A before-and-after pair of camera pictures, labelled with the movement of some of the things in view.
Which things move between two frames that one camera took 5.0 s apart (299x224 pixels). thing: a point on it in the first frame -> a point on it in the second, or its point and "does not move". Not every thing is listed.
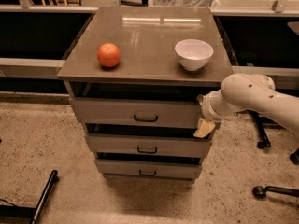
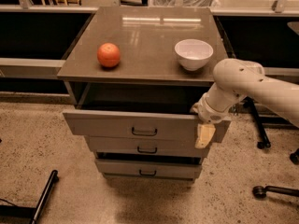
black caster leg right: (260, 192) does not move
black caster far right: (294, 157) does not move
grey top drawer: (137, 113) -> (123, 123)
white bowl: (192, 54) does not move
